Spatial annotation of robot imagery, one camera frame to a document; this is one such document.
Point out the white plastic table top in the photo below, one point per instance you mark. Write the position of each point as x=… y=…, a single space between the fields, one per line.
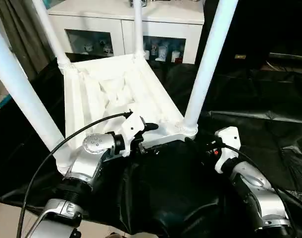
x=116 y=81

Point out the white plastic table leg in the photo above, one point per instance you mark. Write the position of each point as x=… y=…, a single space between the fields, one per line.
x=52 y=37
x=138 y=27
x=24 y=86
x=205 y=62

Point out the black plastic mat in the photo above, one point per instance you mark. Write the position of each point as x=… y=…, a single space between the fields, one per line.
x=178 y=193

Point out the white glass-door cabinet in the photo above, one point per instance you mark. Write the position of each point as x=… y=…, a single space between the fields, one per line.
x=96 y=22

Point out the dark crumpled object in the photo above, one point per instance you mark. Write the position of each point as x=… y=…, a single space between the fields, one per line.
x=143 y=2

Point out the black box with yellow label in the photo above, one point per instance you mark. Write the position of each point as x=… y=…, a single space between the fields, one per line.
x=240 y=27

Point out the grey-brown curtain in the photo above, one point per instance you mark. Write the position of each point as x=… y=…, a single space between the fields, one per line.
x=19 y=32

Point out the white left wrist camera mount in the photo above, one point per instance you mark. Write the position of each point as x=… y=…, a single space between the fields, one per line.
x=132 y=129

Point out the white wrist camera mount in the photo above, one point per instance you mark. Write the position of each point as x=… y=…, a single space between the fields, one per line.
x=132 y=129
x=229 y=141

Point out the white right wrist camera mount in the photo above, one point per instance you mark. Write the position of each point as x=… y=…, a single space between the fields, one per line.
x=229 y=141

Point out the dark metal rail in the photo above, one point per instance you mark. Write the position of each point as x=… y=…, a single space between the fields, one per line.
x=289 y=55

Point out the teal plastic frame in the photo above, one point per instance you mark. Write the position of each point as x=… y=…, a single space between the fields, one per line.
x=2 y=101

